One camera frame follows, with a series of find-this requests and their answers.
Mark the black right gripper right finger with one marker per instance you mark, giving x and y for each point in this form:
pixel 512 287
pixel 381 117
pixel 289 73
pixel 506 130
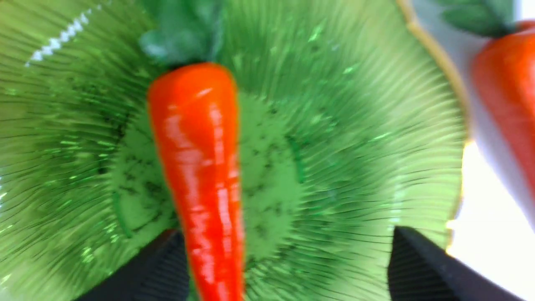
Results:
pixel 419 270

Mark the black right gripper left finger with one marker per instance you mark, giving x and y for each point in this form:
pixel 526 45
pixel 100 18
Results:
pixel 159 272

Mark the orange carrot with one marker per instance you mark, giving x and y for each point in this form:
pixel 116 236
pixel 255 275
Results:
pixel 193 110

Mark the orange carrot one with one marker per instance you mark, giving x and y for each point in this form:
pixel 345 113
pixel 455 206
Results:
pixel 503 72

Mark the green ribbed glass plate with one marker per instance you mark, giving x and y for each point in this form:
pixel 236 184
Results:
pixel 352 122

